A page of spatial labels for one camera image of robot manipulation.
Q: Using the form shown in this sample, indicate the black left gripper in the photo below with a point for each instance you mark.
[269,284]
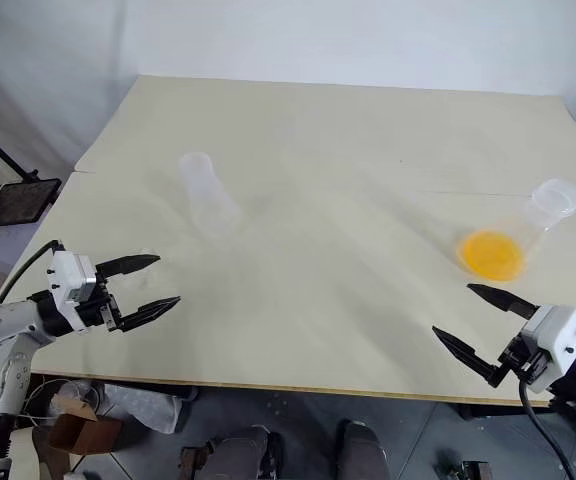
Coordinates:
[99,310]

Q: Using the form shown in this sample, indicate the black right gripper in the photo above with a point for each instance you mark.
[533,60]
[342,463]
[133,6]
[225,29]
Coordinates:
[523,360]

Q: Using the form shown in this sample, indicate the clear flask with orange liquid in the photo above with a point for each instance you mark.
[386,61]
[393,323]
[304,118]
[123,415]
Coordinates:
[490,255]

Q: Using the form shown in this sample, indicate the crumpled white plastic bag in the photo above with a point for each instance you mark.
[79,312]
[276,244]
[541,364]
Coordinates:
[143,405]

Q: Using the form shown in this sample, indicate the black table leg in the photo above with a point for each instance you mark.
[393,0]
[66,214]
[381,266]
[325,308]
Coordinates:
[188,400]

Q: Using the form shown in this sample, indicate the dark metal floor part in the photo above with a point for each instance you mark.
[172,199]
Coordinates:
[463,467]

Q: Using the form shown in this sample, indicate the brown cardboard box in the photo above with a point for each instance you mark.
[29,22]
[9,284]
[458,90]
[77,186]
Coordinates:
[83,430]

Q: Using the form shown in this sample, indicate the dark rounded shape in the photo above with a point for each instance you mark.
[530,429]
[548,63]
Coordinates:
[363,450]
[240,452]

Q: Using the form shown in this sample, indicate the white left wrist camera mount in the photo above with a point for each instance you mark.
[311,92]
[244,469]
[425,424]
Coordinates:
[68,280]

